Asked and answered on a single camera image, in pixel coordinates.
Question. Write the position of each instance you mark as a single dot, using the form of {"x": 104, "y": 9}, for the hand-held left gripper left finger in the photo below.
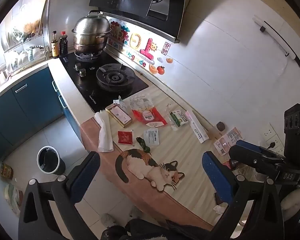
{"x": 86, "y": 177}

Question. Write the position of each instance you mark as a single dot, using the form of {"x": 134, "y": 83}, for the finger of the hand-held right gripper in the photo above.
{"x": 247, "y": 145}
{"x": 245, "y": 156}

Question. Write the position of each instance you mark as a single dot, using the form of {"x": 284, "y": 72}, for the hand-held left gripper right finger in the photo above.
{"x": 216, "y": 177}

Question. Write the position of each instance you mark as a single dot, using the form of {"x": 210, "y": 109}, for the white black trash bin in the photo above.
{"x": 58, "y": 167}

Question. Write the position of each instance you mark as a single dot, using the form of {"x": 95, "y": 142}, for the green white box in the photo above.
{"x": 179, "y": 118}

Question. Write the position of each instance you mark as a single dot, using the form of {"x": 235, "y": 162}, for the red clear snack bag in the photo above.
{"x": 147, "y": 113}

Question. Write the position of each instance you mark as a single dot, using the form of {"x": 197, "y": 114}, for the person's right forearm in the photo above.
{"x": 293, "y": 201}

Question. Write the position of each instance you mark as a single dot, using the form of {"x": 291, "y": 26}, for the pink white packet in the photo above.
{"x": 226, "y": 141}

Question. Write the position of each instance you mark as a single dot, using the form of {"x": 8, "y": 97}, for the black plug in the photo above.
{"x": 271, "y": 145}

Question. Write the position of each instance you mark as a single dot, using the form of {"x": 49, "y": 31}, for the cat print counter mat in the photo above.
{"x": 190, "y": 160}

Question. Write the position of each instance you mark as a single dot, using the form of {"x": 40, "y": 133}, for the crumpled white tissue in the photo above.
{"x": 220, "y": 210}

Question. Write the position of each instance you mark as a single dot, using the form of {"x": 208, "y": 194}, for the small dark round item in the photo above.
{"x": 220, "y": 126}

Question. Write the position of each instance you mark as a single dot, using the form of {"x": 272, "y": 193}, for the white paper towel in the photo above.
{"x": 105, "y": 135}

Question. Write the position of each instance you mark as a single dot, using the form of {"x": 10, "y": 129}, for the grey fluffy slipper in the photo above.
{"x": 108, "y": 221}

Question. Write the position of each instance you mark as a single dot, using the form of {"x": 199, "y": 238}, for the long white pink box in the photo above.
{"x": 197, "y": 127}

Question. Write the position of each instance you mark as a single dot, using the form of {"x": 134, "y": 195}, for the red sauce packet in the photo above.
{"x": 125, "y": 137}

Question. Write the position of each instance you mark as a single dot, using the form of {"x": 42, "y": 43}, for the clear plastic wrapper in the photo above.
{"x": 173, "y": 127}

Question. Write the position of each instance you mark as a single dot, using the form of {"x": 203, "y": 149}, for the pink gold box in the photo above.
{"x": 118, "y": 115}

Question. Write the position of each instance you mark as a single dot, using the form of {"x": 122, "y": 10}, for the plastic bag of vegetables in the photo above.
{"x": 12, "y": 197}

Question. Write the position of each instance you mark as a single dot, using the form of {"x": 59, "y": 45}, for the white sachet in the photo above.
{"x": 151, "y": 137}

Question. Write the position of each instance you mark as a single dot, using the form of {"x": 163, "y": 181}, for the person's black trousers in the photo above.
{"x": 145, "y": 231}

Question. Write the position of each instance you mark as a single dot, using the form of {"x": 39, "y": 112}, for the yellow cooking oil bottle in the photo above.
{"x": 5, "y": 170}

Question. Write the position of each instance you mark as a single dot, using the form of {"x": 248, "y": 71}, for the torn white blue packet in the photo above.
{"x": 121, "y": 103}

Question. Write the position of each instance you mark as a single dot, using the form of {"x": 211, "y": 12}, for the black glass gas stove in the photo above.
{"x": 90, "y": 90}

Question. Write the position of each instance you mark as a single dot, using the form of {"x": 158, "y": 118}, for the blue kitchen cabinet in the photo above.
{"x": 27, "y": 105}

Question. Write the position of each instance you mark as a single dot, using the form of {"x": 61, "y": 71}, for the black burner pan support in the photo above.
{"x": 115, "y": 77}

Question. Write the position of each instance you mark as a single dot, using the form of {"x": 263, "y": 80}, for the yellow label sauce bottle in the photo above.
{"x": 55, "y": 48}

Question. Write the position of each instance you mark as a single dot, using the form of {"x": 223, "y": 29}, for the dark red cap sauce bottle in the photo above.
{"x": 63, "y": 45}

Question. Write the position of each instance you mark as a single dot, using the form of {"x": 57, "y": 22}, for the stack of white bowls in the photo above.
{"x": 22, "y": 58}

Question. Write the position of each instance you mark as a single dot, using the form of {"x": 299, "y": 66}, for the stainless steel steamer pot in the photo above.
{"x": 91, "y": 30}

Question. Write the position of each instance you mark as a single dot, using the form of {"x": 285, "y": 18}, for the metal dish rack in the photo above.
{"x": 22, "y": 43}

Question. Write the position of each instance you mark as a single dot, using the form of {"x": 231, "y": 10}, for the white wall socket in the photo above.
{"x": 270, "y": 132}

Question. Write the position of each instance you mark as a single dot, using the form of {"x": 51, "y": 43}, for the colourful wall stickers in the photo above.
{"x": 137, "y": 42}

